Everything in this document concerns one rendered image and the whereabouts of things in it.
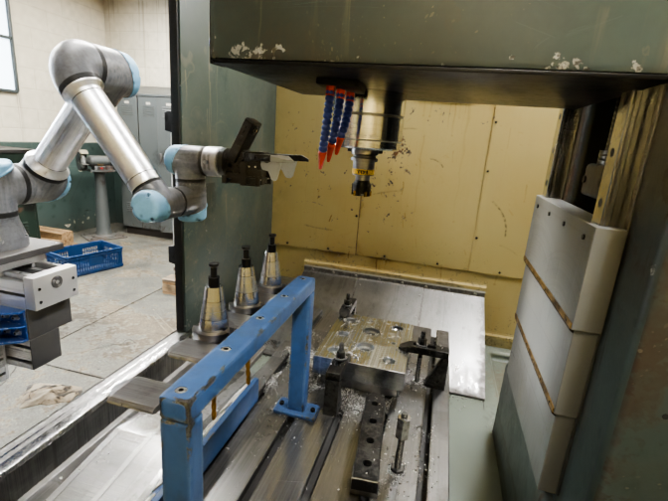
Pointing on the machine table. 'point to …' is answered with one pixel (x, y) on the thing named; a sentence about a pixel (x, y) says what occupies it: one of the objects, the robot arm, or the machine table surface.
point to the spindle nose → (377, 120)
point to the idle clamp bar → (368, 439)
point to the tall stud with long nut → (401, 441)
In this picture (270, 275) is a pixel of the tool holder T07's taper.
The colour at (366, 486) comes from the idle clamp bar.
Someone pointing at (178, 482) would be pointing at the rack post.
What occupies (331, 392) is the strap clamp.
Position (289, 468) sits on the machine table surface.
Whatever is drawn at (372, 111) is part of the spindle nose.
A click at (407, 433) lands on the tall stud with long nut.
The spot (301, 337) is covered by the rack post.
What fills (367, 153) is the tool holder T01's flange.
